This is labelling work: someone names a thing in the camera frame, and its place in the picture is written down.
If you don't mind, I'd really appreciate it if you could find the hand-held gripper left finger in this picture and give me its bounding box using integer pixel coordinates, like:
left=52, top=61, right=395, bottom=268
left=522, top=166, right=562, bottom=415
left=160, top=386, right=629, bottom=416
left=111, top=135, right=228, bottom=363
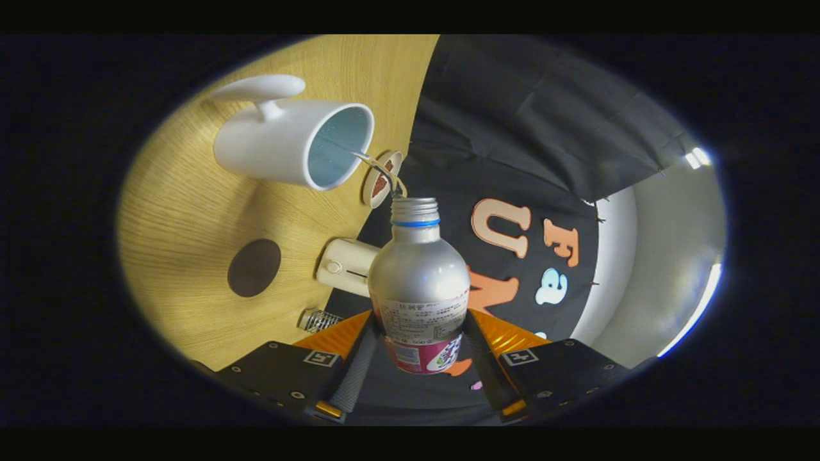
left=218, top=311, right=379, bottom=425

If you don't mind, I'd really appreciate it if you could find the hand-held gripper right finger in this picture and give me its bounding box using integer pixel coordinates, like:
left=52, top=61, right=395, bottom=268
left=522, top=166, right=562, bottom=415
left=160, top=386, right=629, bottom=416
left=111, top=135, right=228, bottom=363
left=463, top=309, right=635, bottom=420

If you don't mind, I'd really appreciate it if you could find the silver juice bottle red label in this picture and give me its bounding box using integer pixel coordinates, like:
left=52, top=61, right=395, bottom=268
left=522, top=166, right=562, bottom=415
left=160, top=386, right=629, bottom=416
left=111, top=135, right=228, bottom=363
left=368, top=197, right=472, bottom=375

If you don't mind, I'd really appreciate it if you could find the dark brown round coaster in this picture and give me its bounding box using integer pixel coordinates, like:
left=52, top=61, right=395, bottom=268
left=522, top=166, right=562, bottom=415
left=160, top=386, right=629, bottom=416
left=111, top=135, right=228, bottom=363
left=227, top=239, right=282, bottom=298

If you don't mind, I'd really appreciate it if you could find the clear juice stream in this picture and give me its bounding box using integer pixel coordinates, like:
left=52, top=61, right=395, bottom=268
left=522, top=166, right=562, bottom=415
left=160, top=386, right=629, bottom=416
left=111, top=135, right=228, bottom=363
left=352, top=152, right=407, bottom=198

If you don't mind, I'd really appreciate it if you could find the white cup with knob handle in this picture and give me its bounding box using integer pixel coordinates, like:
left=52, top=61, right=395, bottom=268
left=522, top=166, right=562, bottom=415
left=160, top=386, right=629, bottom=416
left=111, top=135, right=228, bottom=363
left=208, top=74, right=375, bottom=191

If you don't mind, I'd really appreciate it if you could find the cream white container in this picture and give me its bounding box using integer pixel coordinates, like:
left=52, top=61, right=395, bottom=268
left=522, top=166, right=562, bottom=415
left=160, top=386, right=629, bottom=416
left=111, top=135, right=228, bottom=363
left=316, top=238, right=380, bottom=298

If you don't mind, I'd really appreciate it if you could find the white oval plate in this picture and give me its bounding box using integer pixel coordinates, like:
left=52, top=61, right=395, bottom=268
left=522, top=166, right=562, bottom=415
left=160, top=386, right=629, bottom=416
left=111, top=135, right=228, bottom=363
left=362, top=151, right=404, bottom=209

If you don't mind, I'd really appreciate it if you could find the wide ceiling light panel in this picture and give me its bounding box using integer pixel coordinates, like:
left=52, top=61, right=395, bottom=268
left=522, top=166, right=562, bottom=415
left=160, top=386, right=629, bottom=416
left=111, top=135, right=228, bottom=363
left=658, top=263, right=723, bottom=358

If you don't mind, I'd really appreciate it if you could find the wooden table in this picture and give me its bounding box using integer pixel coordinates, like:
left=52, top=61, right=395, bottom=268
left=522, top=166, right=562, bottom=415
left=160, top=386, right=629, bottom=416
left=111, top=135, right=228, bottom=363
left=117, top=35, right=439, bottom=372

